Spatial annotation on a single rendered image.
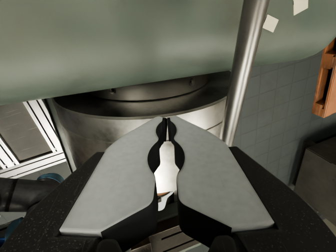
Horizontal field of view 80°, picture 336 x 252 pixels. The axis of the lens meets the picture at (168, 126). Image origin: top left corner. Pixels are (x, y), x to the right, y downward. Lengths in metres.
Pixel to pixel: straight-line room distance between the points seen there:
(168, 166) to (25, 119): 1.18
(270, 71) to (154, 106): 1.93
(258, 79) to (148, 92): 1.85
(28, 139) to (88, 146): 1.16
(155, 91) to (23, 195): 0.42
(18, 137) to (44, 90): 1.24
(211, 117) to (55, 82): 0.18
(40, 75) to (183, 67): 0.13
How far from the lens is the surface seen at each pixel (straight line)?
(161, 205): 0.54
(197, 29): 0.20
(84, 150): 0.30
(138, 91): 0.27
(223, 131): 0.17
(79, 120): 0.27
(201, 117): 0.25
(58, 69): 0.19
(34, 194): 0.59
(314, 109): 2.84
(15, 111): 1.37
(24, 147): 1.47
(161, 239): 0.90
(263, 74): 2.10
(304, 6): 0.28
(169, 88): 0.27
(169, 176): 0.28
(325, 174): 2.96
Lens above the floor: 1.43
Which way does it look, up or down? 56 degrees down
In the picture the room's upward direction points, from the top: 142 degrees clockwise
